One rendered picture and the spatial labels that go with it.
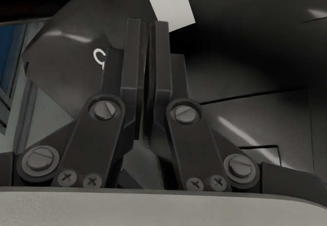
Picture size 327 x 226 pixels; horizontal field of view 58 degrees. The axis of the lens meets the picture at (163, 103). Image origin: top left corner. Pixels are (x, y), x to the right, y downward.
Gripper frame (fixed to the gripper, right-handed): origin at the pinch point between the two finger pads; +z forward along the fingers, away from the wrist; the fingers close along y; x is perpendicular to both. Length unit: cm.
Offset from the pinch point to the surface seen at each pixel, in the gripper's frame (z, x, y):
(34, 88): 67, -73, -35
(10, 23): 15.3, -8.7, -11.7
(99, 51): 3.9, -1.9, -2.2
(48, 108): 60, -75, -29
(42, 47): 5.5, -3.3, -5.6
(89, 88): 3.9, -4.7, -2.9
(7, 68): 42, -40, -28
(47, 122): 55, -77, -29
